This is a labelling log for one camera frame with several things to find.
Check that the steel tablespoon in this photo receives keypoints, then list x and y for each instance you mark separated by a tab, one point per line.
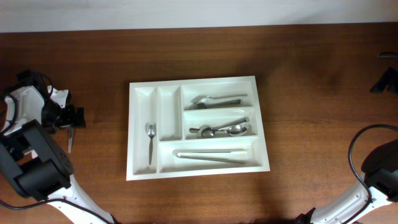
238	121
207	131

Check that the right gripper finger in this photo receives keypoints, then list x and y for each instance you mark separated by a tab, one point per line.
391	77
380	85

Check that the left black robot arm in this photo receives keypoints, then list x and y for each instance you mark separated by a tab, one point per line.
31	160

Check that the white plastic cutlery tray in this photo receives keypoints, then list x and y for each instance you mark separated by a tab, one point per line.
165	104

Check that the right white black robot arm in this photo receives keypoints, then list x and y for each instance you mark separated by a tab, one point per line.
376	185

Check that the steel fork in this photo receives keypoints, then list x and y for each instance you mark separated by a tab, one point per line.
201	106
200	98

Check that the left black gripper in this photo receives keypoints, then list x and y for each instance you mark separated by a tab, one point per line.
68	119

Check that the small steel teaspoon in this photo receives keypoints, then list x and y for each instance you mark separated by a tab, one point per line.
151	132
70	140

